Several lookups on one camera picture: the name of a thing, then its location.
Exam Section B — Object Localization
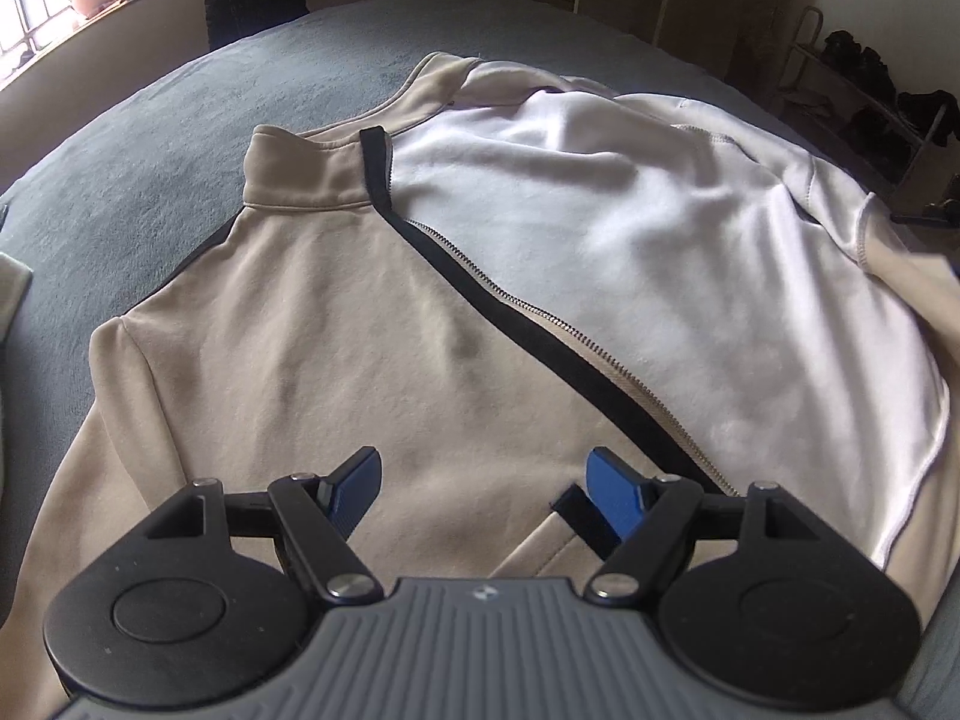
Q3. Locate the cream fleece garment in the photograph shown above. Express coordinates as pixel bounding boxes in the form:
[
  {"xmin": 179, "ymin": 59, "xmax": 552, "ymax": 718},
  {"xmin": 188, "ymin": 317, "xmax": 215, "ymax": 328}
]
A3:
[{"xmin": 0, "ymin": 249, "xmax": 32, "ymax": 340}]

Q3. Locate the bed with blue blanket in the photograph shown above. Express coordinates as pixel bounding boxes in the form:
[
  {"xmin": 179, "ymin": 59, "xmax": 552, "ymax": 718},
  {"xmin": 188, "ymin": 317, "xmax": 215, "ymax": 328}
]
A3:
[{"xmin": 0, "ymin": 0, "xmax": 960, "ymax": 720}]

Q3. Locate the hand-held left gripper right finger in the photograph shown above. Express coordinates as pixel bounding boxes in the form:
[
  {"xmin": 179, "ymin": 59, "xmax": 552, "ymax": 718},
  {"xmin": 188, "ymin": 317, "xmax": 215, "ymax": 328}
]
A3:
[{"xmin": 585, "ymin": 446, "xmax": 820, "ymax": 605}]

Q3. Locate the wooden desk with shelves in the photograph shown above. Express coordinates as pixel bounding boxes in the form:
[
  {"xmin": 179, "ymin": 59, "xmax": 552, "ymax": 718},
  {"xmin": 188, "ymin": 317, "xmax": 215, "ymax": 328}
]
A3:
[{"xmin": 487, "ymin": 0, "xmax": 796, "ymax": 91}]

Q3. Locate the metal shoe rack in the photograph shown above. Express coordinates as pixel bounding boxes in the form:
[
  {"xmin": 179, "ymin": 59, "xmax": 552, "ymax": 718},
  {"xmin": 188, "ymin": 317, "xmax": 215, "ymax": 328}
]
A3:
[{"xmin": 780, "ymin": 6, "xmax": 960, "ymax": 218}]

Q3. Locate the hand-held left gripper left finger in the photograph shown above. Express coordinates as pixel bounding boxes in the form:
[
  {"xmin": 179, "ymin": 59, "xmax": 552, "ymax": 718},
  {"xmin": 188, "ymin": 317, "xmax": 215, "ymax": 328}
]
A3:
[{"xmin": 146, "ymin": 446, "xmax": 383, "ymax": 605}]

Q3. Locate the beige zip jacket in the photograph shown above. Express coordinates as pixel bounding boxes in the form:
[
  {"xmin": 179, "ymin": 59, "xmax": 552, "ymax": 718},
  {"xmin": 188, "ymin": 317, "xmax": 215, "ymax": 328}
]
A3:
[{"xmin": 19, "ymin": 51, "xmax": 952, "ymax": 698}]

